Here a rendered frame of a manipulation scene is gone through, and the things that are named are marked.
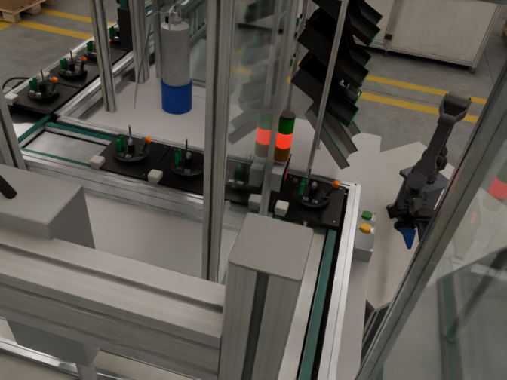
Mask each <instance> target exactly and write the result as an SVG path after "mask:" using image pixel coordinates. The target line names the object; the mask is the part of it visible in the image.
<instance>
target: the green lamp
mask: <svg viewBox="0 0 507 380"><path fill-rule="evenodd" d="M295 119H296V118H295ZM295 119H293V120H284V119H282V118H281V117H280V118H279V122H278V132H279V133H281V134H284V135H289V134H292V133H293V129H294V124H295Z"/></svg>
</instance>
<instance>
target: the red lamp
mask: <svg viewBox="0 0 507 380"><path fill-rule="evenodd" d="M292 136H293V133H292V134H289V135H284V134H281V133H279V132H277V137H276V143H275V145H276V146H277V147H279V148H280V149H287V148H289V147H290V146H291V141H292Z"/></svg>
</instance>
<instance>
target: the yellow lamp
mask: <svg viewBox="0 0 507 380"><path fill-rule="evenodd" d="M289 154H290V147H289V148H287V149H280V148H279V147H277V146H275V153H274V159H275V160H276V161H279V162H285V161H287V160H288V158H289Z"/></svg>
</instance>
